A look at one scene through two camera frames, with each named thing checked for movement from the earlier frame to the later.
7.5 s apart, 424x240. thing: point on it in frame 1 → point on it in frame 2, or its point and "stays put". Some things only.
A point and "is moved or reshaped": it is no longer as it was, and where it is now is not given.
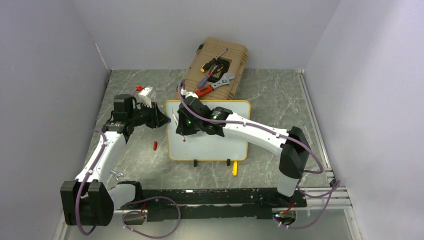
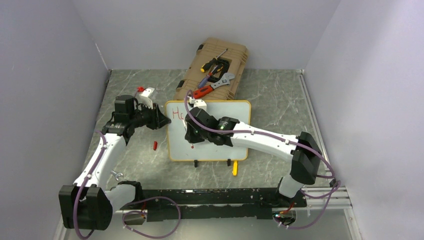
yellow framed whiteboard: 200,145 stays put
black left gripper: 157,119 stays put
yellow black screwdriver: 207,66 stays put
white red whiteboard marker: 176,121 is moved or reshaped
